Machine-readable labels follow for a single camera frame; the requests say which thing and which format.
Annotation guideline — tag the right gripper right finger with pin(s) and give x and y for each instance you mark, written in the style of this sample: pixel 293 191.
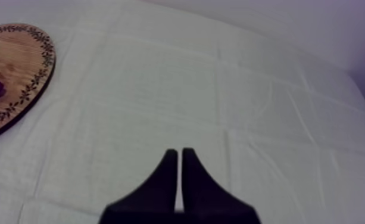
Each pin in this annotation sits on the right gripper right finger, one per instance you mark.
pixel 204 197

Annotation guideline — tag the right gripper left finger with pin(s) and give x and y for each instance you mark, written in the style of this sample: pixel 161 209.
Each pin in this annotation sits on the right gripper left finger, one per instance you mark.
pixel 157 195

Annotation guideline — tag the round wooden board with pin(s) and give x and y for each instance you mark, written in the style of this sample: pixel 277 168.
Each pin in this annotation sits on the round wooden board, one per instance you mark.
pixel 16 78

